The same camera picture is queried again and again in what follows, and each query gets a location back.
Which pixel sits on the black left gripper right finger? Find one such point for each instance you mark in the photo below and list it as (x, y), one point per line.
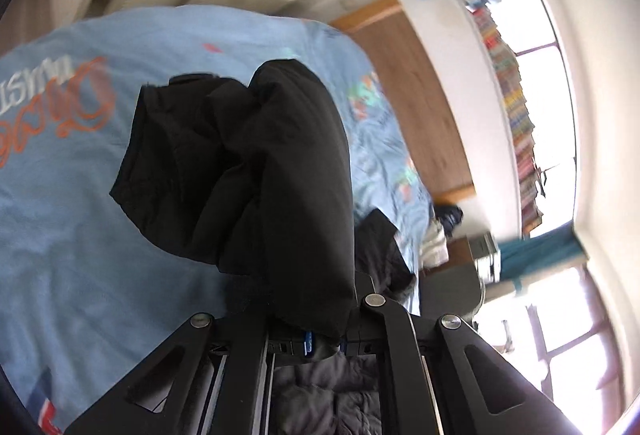
(440, 377)

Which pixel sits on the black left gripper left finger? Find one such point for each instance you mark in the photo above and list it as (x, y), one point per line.
(211, 376)

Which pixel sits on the black puffer jacket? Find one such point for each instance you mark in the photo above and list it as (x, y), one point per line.
(254, 179)

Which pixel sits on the white clothes pile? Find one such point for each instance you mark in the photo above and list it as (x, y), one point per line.
(433, 248)

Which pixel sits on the grey desk chair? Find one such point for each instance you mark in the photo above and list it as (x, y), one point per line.
(455, 290)

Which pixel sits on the white printer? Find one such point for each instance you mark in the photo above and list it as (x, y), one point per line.
(486, 256)

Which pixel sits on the teal curtain right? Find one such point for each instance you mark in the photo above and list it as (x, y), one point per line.
(520, 257)

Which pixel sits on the blue cartoon print bed cover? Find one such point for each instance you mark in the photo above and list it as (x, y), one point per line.
(84, 297)

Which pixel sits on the wooden headboard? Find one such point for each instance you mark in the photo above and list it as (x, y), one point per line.
(411, 85)

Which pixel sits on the row of books on shelf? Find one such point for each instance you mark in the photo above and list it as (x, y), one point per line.
(505, 66)

